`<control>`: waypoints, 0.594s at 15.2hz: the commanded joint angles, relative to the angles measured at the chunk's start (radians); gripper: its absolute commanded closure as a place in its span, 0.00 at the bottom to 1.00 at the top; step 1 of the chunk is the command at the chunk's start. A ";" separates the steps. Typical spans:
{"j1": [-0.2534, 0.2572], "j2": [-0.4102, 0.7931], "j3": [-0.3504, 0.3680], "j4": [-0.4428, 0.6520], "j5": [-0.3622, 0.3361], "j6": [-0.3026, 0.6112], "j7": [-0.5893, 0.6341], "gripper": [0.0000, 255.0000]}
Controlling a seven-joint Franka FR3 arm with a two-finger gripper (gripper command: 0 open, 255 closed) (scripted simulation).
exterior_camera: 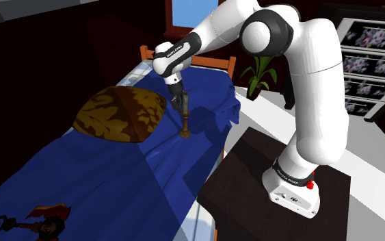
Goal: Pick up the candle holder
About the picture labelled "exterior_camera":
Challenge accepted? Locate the floral chest of drawers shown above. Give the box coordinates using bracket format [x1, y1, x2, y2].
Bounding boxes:
[317, 2, 385, 123]

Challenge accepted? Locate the brown yellow patterned pillow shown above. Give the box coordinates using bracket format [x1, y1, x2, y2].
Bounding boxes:
[72, 86, 168, 144]

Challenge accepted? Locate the bed with blue blanket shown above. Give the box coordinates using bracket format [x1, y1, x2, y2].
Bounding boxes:
[0, 45, 241, 241]

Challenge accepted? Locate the red black toy figure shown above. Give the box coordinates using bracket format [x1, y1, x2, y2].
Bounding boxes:
[0, 203, 72, 241]

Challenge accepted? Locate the dark robot stand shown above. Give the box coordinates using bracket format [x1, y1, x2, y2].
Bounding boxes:
[196, 127, 352, 241]

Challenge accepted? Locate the green potted plant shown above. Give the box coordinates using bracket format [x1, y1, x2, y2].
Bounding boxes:
[239, 55, 278, 101]

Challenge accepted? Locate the brass candlestick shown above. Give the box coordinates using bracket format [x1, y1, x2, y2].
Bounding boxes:
[179, 92, 191, 139]

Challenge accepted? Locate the red framed window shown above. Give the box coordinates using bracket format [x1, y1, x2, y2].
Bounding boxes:
[163, 0, 226, 40]

